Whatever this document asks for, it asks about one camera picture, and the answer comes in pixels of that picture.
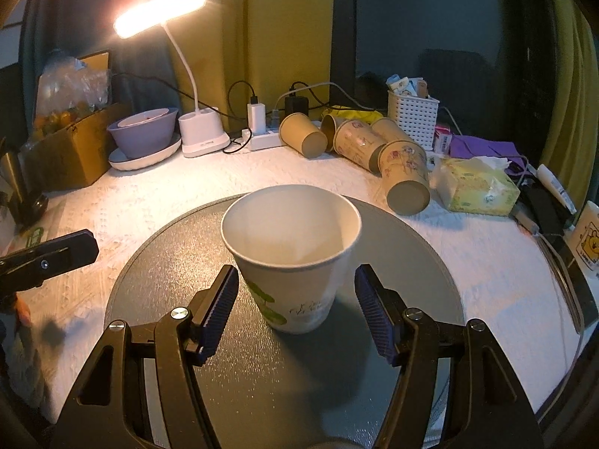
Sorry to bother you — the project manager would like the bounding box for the round grey turntable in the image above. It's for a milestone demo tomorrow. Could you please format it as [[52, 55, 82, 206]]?
[[104, 192, 465, 449]]

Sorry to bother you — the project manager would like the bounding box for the small white bowl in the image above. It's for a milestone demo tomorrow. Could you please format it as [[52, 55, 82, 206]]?
[[117, 109, 170, 128]]

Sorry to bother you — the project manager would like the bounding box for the white cable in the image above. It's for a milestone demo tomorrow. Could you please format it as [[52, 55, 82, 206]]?
[[510, 208, 587, 335]]

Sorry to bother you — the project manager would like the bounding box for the white charger plug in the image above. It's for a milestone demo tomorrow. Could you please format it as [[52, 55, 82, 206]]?
[[247, 102, 267, 132]]

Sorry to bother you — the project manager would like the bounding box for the white plastic basket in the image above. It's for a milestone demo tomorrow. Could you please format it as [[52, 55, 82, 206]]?
[[387, 90, 441, 151]]

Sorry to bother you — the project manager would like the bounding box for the white paper cup leaf print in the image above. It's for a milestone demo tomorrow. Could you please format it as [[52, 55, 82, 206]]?
[[221, 184, 362, 335]]

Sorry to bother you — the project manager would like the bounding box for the black pouch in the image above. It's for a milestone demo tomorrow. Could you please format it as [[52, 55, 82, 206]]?
[[519, 181, 572, 240]]

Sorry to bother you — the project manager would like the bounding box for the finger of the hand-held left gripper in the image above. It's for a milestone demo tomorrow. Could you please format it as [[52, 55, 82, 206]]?
[[0, 229, 100, 301]]

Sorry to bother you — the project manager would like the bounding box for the white desk lamp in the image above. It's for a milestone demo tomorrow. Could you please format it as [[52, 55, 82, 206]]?
[[113, 0, 231, 159]]

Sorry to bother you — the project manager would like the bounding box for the plain brown paper cup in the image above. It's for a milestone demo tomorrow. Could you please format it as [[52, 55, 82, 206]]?
[[320, 113, 349, 153], [371, 117, 415, 147], [279, 112, 328, 159]]

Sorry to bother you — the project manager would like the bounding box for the yellow curtain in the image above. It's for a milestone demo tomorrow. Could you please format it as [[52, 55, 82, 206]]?
[[540, 0, 599, 209]]

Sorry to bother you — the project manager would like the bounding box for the black cable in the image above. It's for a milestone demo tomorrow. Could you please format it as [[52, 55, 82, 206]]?
[[109, 71, 258, 120]]

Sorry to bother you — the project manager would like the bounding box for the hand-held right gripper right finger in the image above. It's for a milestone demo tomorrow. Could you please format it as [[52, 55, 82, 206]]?
[[354, 264, 546, 449]]

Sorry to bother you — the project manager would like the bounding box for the yellow plastic bag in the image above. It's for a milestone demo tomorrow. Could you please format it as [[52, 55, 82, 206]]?
[[323, 105, 385, 125]]

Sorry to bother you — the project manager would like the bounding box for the white tube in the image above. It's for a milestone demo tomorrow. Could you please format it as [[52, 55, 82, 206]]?
[[536, 164, 578, 214]]

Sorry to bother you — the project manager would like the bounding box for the yellow-green tissue pack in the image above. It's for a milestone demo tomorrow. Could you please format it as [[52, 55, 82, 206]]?
[[429, 156, 521, 217]]

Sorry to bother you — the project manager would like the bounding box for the cardboard box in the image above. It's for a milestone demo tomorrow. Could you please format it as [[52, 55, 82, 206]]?
[[21, 103, 132, 192]]

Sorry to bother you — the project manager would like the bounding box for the pink small box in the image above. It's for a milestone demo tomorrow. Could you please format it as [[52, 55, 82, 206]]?
[[433, 124, 456, 154]]

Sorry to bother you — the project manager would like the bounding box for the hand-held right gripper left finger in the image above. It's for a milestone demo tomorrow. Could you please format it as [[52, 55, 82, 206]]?
[[49, 264, 240, 449]]

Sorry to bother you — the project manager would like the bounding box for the brown printed paper cup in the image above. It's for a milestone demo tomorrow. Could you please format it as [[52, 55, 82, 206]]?
[[377, 140, 431, 216], [333, 119, 389, 172]]

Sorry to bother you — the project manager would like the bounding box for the white textured table cloth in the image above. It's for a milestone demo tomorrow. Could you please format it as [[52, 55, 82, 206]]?
[[0, 139, 586, 431]]

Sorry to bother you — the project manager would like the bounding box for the white plate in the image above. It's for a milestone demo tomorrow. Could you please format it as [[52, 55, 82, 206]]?
[[109, 132, 182, 171]]

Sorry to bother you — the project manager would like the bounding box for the purple bowl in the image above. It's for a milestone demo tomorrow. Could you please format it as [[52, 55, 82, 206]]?
[[107, 107, 180, 160]]

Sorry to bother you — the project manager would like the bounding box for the purple cloth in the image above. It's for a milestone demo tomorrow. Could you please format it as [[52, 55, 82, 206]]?
[[447, 135, 529, 175]]

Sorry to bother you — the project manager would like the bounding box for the clear plastic bag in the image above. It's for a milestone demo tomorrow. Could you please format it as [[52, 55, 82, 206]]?
[[32, 49, 115, 138]]

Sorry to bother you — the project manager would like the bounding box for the white card bear print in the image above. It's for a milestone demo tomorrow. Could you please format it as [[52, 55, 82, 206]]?
[[563, 200, 599, 278]]

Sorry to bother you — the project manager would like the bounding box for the white power strip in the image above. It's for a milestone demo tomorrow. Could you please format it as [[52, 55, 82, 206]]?
[[229, 127, 287, 152]]

